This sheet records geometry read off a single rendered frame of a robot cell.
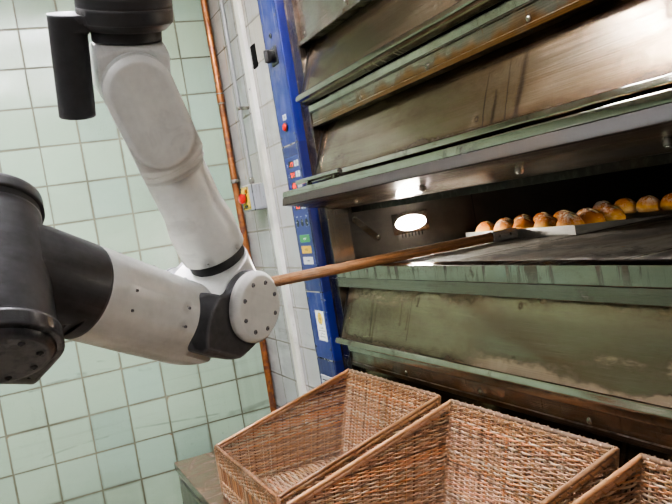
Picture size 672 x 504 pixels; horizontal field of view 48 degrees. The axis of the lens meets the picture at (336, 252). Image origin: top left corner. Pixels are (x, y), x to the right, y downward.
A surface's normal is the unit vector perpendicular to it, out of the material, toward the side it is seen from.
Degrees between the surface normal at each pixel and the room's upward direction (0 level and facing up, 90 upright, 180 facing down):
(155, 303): 97
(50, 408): 90
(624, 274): 90
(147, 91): 114
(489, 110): 70
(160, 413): 90
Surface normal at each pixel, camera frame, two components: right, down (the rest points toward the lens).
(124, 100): 0.39, 0.39
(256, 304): 0.84, 0.02
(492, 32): -0.90, 0.17
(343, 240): 0.40, -0.02
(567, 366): -0.90, -0.18
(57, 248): 0.71, -0.54
